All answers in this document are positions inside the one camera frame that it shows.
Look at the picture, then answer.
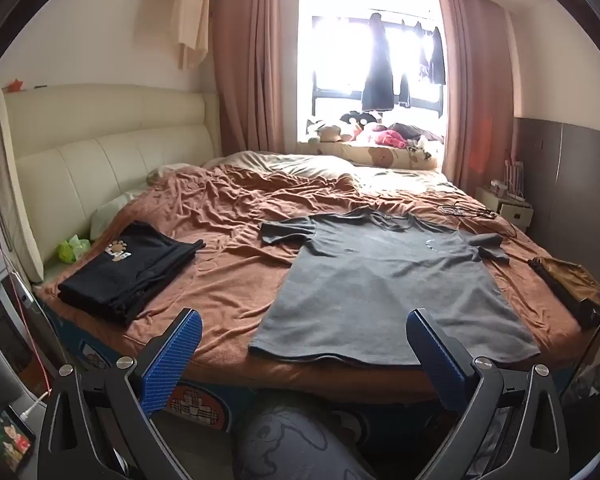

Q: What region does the folded black clothes stack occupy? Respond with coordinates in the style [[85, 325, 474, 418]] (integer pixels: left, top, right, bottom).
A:
[[57, 220, 207, 326]]

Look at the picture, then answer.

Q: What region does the tablet with lit screen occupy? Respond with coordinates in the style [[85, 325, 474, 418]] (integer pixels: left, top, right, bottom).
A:
[[0, 405, 37, 473]]

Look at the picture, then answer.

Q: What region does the person's leg in grey pants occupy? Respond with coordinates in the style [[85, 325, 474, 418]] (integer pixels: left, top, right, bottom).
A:
[[232, 390, 376, 480]]

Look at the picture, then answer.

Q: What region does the bear print long cushion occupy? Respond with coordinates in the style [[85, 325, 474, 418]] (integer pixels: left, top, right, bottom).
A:
[[296, 140, 446, 170]]

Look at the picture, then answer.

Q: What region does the bright window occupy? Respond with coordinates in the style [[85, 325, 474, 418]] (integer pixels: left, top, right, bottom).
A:
[[299, 0, 448, 143]]

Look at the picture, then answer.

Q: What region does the tan and black garment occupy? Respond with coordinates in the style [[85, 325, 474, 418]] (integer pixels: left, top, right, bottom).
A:
[[527, 256, 600, 318]]

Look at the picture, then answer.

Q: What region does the brown blanket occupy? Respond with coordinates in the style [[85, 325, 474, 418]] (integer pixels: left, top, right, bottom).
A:
[[35, 162, 600, 406]]

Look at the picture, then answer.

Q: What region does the white wire rack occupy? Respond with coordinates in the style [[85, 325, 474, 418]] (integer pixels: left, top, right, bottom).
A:
[[500, 160, 528, 206]]

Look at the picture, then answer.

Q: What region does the white nightstand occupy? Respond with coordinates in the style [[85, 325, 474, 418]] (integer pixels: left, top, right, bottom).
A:
[[475, 185, 535, 233]]

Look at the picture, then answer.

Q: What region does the green plastic bag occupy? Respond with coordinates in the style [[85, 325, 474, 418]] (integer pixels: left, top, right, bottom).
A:
[[56, 235, 92, 263]]

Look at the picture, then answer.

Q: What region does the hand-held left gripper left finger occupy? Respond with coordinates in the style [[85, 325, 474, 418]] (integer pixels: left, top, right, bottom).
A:
[[37, 308, 203, 480]]

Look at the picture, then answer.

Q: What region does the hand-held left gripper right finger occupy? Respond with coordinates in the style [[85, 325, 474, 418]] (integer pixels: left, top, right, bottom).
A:
[[405, 308, 571, 480]]

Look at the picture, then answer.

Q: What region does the cream hanging cloth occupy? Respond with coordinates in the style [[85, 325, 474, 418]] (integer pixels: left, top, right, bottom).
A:
[[172, 0, 212, 71]]

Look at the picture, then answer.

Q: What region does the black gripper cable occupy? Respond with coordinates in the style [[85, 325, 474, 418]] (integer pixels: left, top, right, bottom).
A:
[[560, 302, 600, 411]]

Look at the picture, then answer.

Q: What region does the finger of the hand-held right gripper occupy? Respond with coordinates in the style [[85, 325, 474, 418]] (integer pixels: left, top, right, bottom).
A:
[[579, 286, 600, 330]]

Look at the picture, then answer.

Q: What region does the dark hanging garment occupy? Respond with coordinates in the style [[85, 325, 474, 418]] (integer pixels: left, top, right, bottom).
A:
[[361, 12, 397, 111], [419, 22, 447, 86]]

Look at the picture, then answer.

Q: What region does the pink curtain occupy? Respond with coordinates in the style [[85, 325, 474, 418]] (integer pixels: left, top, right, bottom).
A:
[[436, 0, 516, 191], [207, 0, 301, 161]]

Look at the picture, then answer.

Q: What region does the white pillow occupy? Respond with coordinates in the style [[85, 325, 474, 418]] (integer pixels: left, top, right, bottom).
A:
[[89, 190, 151, 241]]

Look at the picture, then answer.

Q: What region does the grey t-shirt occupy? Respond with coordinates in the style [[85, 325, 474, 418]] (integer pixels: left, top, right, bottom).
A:
[[248, 208, 541, 367]]

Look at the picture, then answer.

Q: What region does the cream padded headboard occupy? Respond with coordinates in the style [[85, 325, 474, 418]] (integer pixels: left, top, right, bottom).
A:
[[0, 82, 226, 281]]

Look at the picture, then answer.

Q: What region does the black cable with frames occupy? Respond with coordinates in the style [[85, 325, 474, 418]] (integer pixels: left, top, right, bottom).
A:
[[437, 200, 518, 238]]

